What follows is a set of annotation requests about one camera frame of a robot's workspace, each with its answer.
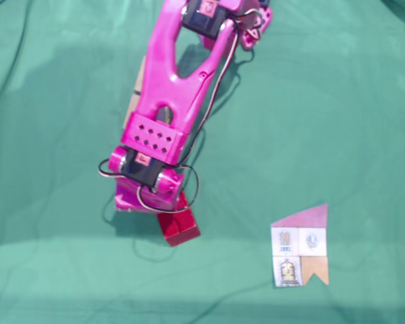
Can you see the red wooden wedge roof block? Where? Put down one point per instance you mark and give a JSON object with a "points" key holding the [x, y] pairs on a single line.
{"points": [[179, 229]]}

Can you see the paper picture of house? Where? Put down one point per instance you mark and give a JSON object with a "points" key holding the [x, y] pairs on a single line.
{"points": [[298, 246]]}

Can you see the green cloth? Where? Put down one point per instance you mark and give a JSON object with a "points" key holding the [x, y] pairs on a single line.
{"points": [[54, 236]]}

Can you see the wooden block, oval window print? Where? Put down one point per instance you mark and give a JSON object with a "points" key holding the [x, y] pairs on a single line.
{"points": [[131, 108]]}

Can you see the wooden block, tall window print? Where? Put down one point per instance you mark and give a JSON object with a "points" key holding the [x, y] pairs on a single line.
{"points": [[140, 77]]}

